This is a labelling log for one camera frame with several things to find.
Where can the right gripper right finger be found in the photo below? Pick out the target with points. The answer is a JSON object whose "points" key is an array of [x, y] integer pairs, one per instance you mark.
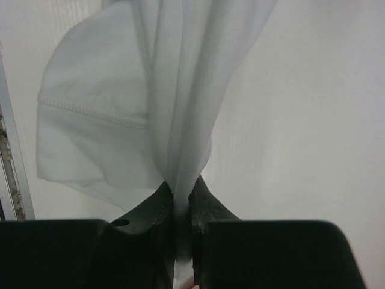
{"points": [[232, 253]]}

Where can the aluminium rail frame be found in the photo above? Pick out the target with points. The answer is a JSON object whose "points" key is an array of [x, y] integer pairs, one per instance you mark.
{"points": [[16, 202]]}

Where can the white skirt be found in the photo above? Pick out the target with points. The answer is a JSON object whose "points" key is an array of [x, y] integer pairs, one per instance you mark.
{"points": [[130, 96]]}

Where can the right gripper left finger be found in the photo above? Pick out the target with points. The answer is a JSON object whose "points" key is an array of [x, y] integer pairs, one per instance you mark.
{"points": [[134, 251]]}

